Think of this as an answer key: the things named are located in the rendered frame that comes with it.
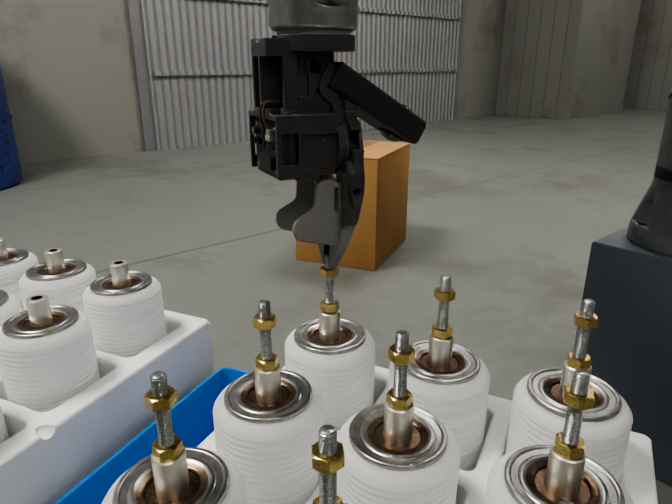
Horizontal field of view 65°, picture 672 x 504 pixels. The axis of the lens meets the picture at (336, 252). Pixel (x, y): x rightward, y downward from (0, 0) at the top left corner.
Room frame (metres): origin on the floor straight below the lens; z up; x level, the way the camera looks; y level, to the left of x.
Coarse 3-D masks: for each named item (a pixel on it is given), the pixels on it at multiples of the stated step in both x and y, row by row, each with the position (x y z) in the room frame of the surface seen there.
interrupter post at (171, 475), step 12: (180, 456) 0.28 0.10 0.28; (156, 468) 0.27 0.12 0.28; (168, 468) 0.27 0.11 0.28; (180, 468) 0.28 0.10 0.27; (156, 480) 0.27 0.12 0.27; (168, 480) 0.27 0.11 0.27; (180, 480) 0.28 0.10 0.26; (156, 492) 0.28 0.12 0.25; (168, 492) 0.27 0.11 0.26; (180, 492) 0.27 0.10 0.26
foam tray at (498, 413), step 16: (384, 368) 0.54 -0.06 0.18; (384, 384) 0.52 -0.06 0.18; (384, 400) 0.48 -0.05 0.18; (496, 400) 0.48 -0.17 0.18; (496, 416) 0.45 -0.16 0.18; (496, 432) 0.43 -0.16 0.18; (208, 448) 0.41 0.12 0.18; (496, 448) 0.41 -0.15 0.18; (640, 448) 0.41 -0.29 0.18; (480, 464) 0.38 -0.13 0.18; (624, 464) 0.38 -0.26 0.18; (640, 464) 0.38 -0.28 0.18; (464, 480) 0.37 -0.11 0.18; (480, 480) 0.37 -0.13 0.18; (624, 480) 0.37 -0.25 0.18; (640, 480) 0.37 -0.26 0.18; (464, 496) 0.36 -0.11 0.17; (480, 496) 0.35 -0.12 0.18; (640, 496) 0.35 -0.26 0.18; (656, 496) 0.35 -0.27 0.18
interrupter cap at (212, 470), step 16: (192, 448) 0.32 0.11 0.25; (144, 464) 0.30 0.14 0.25; (192, 464) 0.30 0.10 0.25; (208, 464) 0.30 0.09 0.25; (224, 464) 0.30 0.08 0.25; (128, 480) 0.29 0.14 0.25; (144, 480) 0.29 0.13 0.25; (192, 480) 0.29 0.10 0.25; (208, 480) 0.29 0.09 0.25; (224, 480) 0.29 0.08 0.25; (128, 496) 0.27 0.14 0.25; (144, 496) 0.27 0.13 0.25; (192, 496) 0.28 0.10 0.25; (208, 496) 0.27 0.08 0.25; (224, 496) 0.27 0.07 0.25
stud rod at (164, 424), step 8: (152, 376) 0.28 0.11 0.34; (160, 376) 0.28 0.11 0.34; (152, 384) 0.28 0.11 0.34; (160, 384) 0.28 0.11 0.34; (152, 392) 0.28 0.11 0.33; (160, 392) 0.28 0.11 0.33; (160, 416) 0.28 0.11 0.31; (168, 416) 0.28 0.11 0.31; (160, 424) 0.28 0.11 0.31; (168, 424) 0.28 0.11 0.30; (160, 432) 0.28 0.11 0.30; (168, 432) 0.28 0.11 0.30; (160, 440) 0.28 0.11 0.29; (168, 440) 0.28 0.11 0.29
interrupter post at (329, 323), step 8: (320, 312) 0.49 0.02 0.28; (336, 312) 0.49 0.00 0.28; (320, 320) 0.49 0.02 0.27; (328, 320) 0.48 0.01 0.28; (336, 320) 0.49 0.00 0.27; (320, 328) 0.49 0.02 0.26; (328, 328) 0.48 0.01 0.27; (336, 328) 0.49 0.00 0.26; (320, 336) 0.49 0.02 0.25; (328, 336) 0.48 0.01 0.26; (336, 336) 0.49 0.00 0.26
